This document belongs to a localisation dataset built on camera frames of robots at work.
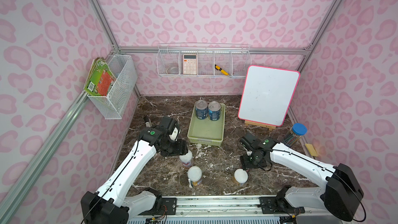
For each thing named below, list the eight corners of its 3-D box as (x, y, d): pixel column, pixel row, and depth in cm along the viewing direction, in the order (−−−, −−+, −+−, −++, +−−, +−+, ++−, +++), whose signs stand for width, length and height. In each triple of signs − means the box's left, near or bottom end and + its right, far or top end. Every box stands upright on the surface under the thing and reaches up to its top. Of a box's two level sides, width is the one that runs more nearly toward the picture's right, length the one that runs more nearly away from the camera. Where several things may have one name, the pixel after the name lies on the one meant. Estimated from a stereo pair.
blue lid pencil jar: (278, 148, 94) (292, 130, 79) (283, 140, 98) (298, 121, 82) (287, 154, 92) (304, 137, 76) (292, 145, 96) (309, 127, 80)
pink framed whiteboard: (236, 123, 106) (246, 84, 79) (238, 104, 117) (248, 64, 90) (279, 131, 101) (305, 93, 75) (277, 110, 112) (299, 71, 86)
